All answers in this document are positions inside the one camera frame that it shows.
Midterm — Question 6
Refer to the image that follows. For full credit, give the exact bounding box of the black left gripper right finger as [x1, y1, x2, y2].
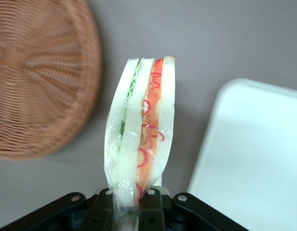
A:
[138, 187, 250, 231]

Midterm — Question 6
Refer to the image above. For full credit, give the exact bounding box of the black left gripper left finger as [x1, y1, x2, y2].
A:
[0, 189, 115, 231]

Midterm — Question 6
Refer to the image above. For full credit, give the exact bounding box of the triangle sandwich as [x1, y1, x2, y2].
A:
[103, 55, 176, 231]

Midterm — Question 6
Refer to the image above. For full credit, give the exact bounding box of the beige plastic tray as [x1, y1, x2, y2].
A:
[186, 78, 297, 231]

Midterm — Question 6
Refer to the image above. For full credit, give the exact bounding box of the brown round wicker basket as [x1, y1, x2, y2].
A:
[0, 0, 103, 161]

